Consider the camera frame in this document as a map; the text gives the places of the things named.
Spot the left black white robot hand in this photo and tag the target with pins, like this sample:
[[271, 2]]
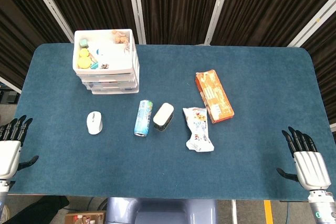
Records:
[[9, 158]]

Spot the white partition frame post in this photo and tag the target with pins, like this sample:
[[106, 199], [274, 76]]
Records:
[[312, 23], [50, 6], [136, 6], [218, 9], [9, 84]]

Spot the white plastic drawer organizer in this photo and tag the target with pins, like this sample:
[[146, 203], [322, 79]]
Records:
[[115, 61]]

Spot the white crumpled snack bag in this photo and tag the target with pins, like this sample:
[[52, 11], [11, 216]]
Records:
[[198, 129]]

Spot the grey-blue robot torso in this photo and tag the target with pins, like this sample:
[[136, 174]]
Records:
[[160, 212]]

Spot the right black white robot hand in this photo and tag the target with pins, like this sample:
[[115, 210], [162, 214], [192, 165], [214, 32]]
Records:
[[312, 169]]

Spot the teal binder clip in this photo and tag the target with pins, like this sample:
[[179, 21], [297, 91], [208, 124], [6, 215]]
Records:
[[94, 65]]

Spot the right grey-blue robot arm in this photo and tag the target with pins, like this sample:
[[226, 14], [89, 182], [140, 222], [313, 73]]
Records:
[[321, 208]]

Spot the clear plastic drawer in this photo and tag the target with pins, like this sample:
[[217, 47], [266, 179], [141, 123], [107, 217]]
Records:
[[105, 77], [110, 85]]

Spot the brown cardboard box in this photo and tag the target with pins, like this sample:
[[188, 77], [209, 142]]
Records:
[[84, 218]]

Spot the small dark metal clips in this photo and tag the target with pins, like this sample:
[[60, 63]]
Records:
[[104, 66]]

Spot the dark luncheon meat tin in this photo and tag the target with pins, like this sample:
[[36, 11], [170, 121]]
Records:
[[162, 115]]

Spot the blue felt table cover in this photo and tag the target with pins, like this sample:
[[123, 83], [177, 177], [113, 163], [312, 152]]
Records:
[[168, 166]]

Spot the orange cracker box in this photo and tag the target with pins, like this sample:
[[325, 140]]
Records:
[[214, 95]]

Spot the black fabric bag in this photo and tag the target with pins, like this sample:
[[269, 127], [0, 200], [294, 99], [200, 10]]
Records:
[[39, 209]]

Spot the clear drawer with marker pen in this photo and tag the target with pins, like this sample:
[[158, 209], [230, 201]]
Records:
[[115, 91]]

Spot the white computer mouse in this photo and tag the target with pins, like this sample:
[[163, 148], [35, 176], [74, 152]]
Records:
[[94, 123]]

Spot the brown teddy bear toy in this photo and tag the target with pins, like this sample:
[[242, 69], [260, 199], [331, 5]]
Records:
[[120, 36]]

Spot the green eraser block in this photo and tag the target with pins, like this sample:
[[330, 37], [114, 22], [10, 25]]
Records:
[[83, 43]]

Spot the blue beverage can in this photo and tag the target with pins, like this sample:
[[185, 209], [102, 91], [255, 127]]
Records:
[[143, 119]]

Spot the yellow rubber duck toy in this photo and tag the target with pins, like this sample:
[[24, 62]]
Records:
[[84, 61]]

